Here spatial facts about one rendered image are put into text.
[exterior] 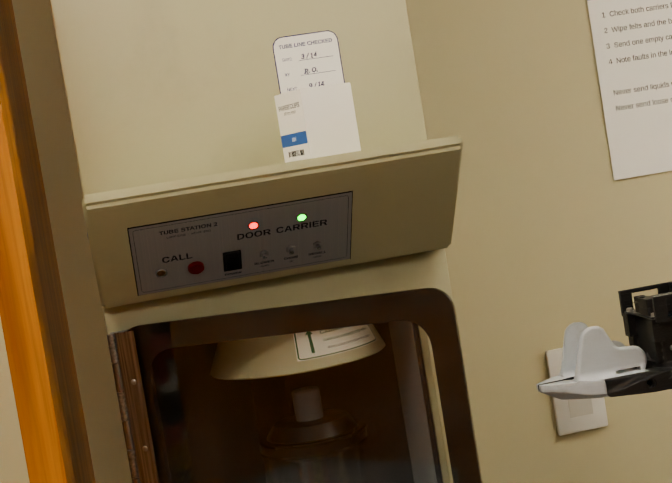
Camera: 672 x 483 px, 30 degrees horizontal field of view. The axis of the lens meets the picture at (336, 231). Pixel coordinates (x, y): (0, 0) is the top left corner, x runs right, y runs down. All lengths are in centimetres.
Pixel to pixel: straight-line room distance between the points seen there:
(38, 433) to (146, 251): 17
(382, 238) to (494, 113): 56
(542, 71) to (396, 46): 52
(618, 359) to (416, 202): 22
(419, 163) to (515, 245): 61
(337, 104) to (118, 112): 20
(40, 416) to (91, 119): 27
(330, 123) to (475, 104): 59
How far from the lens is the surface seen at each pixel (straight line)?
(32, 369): 106
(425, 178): 108
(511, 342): 166
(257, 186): 104
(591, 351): 108
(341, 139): 108
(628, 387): 108
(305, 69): 116
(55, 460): 107
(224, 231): 106
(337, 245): 111
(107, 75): 114
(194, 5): 115
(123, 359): 113
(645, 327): 112
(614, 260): 170
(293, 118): 108
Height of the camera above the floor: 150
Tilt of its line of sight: 3 degrees down
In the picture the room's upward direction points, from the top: 9 degrees counter-clockwise
